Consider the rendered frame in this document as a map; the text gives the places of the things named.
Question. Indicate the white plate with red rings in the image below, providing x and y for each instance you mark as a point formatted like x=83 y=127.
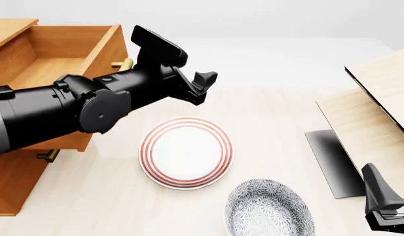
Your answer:
x=186 y=153

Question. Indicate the grey patterned bowl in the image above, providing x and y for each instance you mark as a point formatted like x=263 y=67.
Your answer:
x=268 y=211

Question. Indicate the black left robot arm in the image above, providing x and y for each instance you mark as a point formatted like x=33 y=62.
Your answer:
x=41 y=110

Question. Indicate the pale wood shelf black panel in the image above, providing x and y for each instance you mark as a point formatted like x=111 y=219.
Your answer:
x=368 y=123

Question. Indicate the closed wooden cabinet drawer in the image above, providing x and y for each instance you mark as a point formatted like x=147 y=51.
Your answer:
x=11 y=172

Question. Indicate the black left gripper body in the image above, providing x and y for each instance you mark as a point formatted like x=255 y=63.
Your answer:
x=190 y=92

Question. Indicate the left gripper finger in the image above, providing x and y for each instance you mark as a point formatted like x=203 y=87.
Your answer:
x=205 y=78

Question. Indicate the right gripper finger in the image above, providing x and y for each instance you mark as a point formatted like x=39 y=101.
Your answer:
x=380 y=191

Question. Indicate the wooden cabinet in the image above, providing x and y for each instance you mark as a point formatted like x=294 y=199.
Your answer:
x=8 y=32

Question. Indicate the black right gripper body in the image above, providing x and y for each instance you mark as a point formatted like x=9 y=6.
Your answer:
x=390 y=221

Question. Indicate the open wooden cabinet drawer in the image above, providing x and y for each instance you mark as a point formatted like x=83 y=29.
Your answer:
x=54 y=59

